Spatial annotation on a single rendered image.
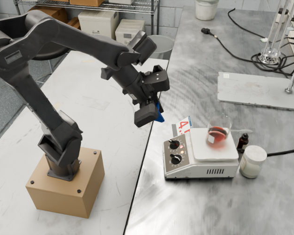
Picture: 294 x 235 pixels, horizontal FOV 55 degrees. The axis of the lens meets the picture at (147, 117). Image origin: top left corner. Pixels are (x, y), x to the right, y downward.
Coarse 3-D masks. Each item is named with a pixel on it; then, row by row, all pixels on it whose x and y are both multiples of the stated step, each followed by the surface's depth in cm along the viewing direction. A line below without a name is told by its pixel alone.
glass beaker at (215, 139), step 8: (216, 112) 76; (208, 120) 74; (216, 120) 77; (224, 120) 76; (208, 128) 74; (224, 128) 78; (208, 136) 76; (216, 136) 73; (224, 136) 73; (208, 144) 77; (216, 144) 75; (224, 144) 76
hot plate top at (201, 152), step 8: (192, 128) 83; (200, 128) 83; (192, 136) 81; (200, 136) 81; (192, 144) 78; (200, 144) 78; (232, 144) 78; (200, 152) 76; (208, 152) 76; (216, 152) 76; (224, 152) 76; (232, 152) 76; (200, 160) 75; (208, 160) 75; (216, 160) 75; (224, 160) 75
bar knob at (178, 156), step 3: (171, 156) 79; (174, 156) 78; (177, 156) 78; (180, 156) 79; (171, 159) 80; (174, 159) 79; (177, 159) 77; (180, 159) 78; (174, 162) 79; (177, 162) 78
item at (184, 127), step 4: (184, 120) 95; (188, 120) 93; (180, 124) 95; (184, 124) 93; (188, 124) 92; (180, 128) 94; (184, 128) 92; (188, 128) 91; (180, 132) 93; (184, 132) 91
